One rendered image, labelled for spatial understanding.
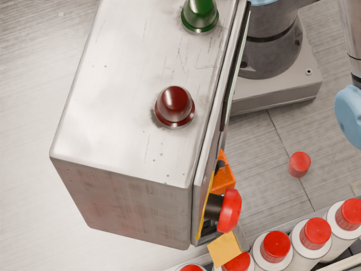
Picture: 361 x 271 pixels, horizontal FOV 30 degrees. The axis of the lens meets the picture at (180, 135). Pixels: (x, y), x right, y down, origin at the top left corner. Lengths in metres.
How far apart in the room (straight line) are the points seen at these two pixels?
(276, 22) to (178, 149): 0.59
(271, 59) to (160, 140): 0.65
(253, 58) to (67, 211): 0.38
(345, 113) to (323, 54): 0.46
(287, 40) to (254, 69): 0.07
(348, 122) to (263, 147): 0.38
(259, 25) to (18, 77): 0.44
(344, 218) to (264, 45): 0.32
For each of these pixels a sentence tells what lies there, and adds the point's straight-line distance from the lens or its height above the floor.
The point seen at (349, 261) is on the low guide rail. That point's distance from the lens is 1.00.
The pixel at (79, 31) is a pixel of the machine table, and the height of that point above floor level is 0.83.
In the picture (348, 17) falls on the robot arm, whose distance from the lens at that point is 0.71.
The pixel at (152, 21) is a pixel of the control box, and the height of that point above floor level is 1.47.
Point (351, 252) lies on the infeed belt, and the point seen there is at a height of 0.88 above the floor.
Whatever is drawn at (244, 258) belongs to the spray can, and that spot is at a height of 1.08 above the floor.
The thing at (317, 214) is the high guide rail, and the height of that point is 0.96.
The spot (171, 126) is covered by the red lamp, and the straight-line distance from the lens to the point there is 0.43.
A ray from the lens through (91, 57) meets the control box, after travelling 0.46.
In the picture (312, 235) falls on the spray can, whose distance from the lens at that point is 0.82.
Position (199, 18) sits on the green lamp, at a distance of 0.45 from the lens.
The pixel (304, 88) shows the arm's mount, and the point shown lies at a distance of 1.11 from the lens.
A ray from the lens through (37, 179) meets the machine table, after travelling 1.12.
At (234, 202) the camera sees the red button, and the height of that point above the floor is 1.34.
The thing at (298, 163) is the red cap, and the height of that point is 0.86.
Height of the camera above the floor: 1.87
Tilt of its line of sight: 69 degrees down
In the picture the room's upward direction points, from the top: 1 degrees counter-clockwise
